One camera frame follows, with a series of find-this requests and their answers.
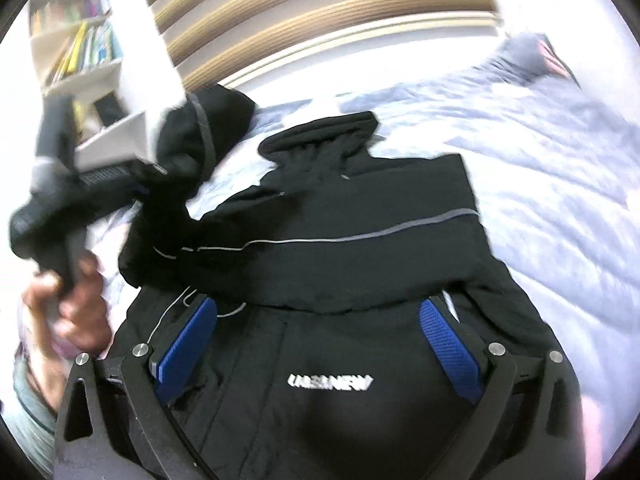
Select white bookshelf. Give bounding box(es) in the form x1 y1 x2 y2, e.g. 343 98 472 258
27 0 187 172

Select person's left forearm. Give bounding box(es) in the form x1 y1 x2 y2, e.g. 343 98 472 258
0 332 68 478

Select rows of colourful books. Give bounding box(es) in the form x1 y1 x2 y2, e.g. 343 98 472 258
29 0 125 88

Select black jacket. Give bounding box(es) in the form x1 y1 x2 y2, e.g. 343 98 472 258
102 82 586 480

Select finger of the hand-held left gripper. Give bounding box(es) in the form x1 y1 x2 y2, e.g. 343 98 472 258
127 160 171 200

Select grey pink plush pillow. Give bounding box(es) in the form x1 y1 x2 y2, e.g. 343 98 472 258
480 32 583 92

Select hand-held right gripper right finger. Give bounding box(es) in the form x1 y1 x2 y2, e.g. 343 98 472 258
419 296 586 480

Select pastel plush blanket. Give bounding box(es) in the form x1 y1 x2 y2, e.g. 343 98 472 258
90 30 640 480

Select wooden slatted headboard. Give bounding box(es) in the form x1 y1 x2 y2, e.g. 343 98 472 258
134 0 505 92

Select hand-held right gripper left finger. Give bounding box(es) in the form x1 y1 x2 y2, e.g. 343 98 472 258
52 295 221 480

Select person's left hand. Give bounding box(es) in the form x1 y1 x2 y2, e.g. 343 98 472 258
22 251 113 357

